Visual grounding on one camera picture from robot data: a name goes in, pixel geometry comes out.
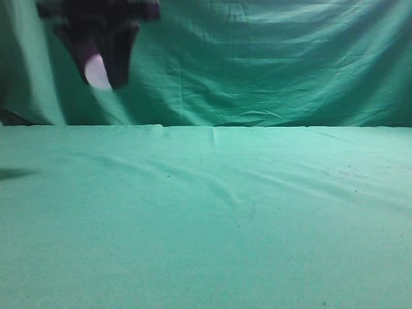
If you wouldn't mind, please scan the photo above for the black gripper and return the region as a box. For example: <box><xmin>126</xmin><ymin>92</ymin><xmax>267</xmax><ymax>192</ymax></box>
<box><xmin>35</xmin><ymin>0</ymin><xmax>161</xmax><ymax>89</ymax></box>

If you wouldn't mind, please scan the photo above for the white dimpled golf ball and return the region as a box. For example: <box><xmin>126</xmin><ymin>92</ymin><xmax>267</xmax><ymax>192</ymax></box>
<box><xmin>84</xmin><ymin>54</ymin><xmax>112</xmax><ymax>90</ymax></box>

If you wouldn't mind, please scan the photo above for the green backdrop cloth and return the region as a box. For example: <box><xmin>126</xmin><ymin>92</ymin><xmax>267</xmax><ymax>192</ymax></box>
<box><xmin>1</xmin><ymin>1</ymin><xmax>411</xmax><ymax>127</ymax></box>

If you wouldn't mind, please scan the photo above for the green table cloth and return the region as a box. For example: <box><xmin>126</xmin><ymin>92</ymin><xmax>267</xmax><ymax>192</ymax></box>
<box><xmin>1</xmin><ymin>126</ymin><xmax>411</xmax><ymax>308</ymax></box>

